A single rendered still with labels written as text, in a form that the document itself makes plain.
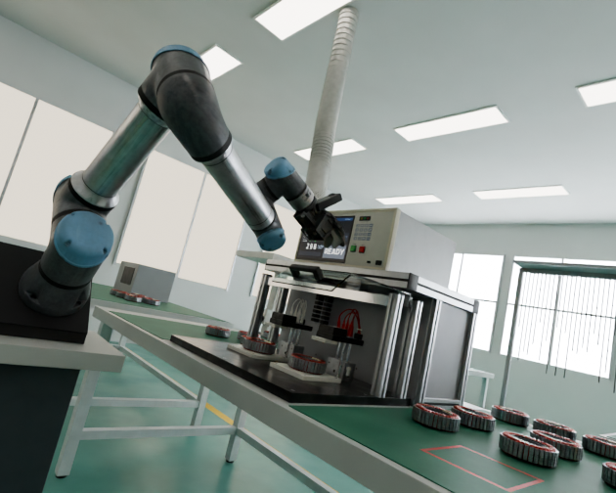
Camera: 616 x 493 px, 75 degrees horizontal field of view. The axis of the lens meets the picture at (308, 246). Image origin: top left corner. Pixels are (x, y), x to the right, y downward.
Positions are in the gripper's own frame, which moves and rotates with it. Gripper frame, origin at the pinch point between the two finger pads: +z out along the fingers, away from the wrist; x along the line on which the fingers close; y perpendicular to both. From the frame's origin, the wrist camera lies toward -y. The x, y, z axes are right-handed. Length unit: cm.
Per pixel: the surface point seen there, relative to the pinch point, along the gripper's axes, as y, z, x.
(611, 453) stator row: 17, 63, 65
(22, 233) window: 24, -25, -468
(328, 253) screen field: 0.4, 6.4, -11.3
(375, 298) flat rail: 13.7, 8.8, 16.0
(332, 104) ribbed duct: -150, 23, -123
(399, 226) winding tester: -10.9, 4.5, 14.4
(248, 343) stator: 40.2, 4.8, -19.2
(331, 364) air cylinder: 32.7, 20.5, 2.2
